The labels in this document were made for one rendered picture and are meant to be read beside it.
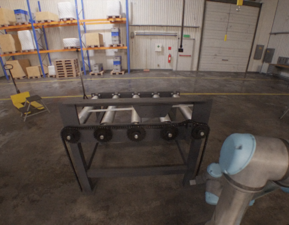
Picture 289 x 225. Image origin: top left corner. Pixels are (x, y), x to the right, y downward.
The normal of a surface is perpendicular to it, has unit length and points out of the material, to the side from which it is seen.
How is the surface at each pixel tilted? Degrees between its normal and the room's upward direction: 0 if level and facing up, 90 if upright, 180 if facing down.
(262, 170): 81
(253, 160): 65
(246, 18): 90
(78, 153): 90
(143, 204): 0
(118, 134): 90
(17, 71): 90
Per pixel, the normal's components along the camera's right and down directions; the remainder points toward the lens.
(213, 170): -0.11, -0.65
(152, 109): 0.06, 0.44
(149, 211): 0.00, -0.90
